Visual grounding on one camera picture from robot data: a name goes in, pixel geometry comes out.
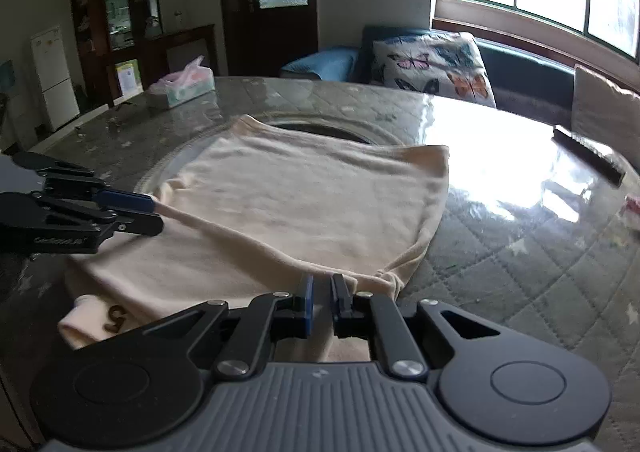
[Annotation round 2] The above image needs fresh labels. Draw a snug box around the white refrigerator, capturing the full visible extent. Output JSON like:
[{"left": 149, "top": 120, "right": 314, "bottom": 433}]
[{"left": 30, "top": 24, "right": 81, "bottom": 133}]

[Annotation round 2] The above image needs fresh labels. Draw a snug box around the butterfly print pillow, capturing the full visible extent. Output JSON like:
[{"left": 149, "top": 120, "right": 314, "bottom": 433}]
[{"left": 371, "top": 32, "right": 497, "bottom": 109}]

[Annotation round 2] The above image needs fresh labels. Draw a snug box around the dark wooden sideboard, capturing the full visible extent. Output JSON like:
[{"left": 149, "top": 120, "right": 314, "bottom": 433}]
[{"left": 105, "top": 24, "right": 218, "bottom": 100}]

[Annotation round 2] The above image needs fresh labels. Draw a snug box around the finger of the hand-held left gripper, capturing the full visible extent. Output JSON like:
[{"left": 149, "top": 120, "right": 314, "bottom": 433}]
[
  {"left": 0, "top": 192, "right": 165, "bottom": 237},
  {"left": 12, "top": 152, "right": 155, "bottom": 213}
]

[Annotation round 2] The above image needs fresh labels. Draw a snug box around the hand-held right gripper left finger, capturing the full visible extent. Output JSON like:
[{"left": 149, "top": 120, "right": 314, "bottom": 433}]
[{"left": 144, "top": 274, "right": 316, "bottom": 381}]

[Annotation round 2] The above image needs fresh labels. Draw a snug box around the blue sofa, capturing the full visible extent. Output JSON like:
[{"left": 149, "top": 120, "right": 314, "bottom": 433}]
[{"left": 280, "top": 24, "right": 640, "bottom": 133}]

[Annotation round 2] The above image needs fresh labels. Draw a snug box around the dark wooden glass door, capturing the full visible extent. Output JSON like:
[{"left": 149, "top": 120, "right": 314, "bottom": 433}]
[{"left": 217, "top": 0, "right": 321, "bottom": 79}]

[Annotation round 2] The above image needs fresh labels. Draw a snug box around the white pillow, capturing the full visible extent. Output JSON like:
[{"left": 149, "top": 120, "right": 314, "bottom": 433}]
[{"left": 571, "top": 64, "right": 640, "bottom": 153}]

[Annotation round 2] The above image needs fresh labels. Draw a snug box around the black remote control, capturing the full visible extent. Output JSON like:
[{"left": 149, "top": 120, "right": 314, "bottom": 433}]
[{"left": 552, "top": 126, "right": 625, "bottom": 185}]

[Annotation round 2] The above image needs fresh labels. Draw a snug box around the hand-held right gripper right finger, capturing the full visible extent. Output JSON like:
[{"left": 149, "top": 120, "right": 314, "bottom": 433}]
[{"left": 330, "top": 273, "right": 505, "bottom": 379}]

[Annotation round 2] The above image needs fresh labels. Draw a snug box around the yellow green carton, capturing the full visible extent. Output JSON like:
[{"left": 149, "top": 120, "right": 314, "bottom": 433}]
[{"left": 116, "top": 59, "right": 142, "bottom": 96}]

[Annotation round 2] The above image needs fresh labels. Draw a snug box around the cream sweater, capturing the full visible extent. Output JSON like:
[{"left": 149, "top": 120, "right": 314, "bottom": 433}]
[{"left": 57, "top": 114, "right": 451, "bottom": 364}]

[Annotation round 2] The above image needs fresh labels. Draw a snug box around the tissue box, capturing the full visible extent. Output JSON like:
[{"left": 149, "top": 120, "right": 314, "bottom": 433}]
[{"left": 145, "top": 55, "right": 216, "bottom": 109}]

